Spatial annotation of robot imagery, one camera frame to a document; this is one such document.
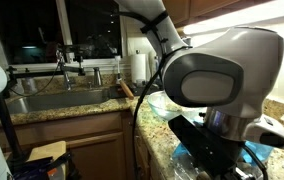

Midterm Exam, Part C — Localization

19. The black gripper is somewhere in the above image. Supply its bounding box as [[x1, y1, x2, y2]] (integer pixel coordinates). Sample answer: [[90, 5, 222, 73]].
[[168, 115, 244, 178]]

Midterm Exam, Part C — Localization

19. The blue plastic potato bag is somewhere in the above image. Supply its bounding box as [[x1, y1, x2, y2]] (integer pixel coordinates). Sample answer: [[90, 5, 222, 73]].
[[172, 141, 273, 180]]

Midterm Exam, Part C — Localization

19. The glass bowl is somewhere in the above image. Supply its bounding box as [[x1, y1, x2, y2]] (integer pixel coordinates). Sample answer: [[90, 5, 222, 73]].
[[147, 91, 207, 122]]

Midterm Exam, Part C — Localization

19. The wooden lower cabinet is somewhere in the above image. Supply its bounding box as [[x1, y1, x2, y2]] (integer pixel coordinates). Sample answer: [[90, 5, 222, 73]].
[[0, 109, 163, 180]]

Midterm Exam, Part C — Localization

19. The wooden cabinet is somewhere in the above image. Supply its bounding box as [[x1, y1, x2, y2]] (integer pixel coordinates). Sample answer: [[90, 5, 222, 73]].
[[0, 109, 163, 180], [162, 0, 271, 28]]

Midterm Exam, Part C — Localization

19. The paper towel roll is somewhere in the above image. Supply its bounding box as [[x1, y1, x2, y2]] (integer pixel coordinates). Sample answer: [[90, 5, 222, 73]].
[[130, 50, 146, 83]]

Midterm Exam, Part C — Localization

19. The steel soap dispenser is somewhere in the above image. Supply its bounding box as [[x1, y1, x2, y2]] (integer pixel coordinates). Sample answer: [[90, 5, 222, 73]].
[[93, 67, 103, 87]]

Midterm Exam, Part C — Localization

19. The under-cabinet light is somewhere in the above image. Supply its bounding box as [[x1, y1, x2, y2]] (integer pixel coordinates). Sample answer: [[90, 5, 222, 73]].
[[183, 0, 284, 36]]

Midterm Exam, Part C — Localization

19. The wooden upper cabinet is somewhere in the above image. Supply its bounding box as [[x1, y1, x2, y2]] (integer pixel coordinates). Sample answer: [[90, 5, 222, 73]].
[[162, 0, 271, 28]]

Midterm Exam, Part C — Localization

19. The cardboard box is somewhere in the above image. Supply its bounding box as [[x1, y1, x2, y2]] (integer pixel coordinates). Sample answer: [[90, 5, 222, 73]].
[[27, 140, 68, 180]]

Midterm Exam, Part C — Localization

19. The kitchen faucet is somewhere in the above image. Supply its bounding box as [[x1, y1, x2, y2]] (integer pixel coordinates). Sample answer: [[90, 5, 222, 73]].
[[56, 50, 72, 91]]

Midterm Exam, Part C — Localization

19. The stainless steel sink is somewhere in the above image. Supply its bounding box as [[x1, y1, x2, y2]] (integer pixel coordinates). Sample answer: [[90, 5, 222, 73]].
[[7, 89, 109, 114]]

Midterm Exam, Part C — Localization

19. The wooden handled brush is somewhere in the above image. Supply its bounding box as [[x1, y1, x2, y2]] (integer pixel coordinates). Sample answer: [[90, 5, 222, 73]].
[[114, 55, 134, 100]]

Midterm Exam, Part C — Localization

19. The black camera stand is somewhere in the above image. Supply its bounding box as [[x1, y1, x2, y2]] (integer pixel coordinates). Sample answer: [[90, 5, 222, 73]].
[[0, 43, 86, 168]]

